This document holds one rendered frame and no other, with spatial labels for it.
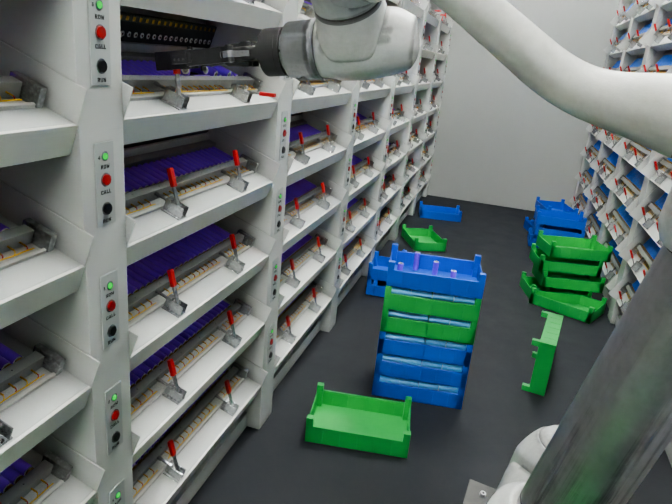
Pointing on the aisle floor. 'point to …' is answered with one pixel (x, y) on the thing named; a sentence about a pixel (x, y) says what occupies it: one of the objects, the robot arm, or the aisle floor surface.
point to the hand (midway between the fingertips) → (177, 60)
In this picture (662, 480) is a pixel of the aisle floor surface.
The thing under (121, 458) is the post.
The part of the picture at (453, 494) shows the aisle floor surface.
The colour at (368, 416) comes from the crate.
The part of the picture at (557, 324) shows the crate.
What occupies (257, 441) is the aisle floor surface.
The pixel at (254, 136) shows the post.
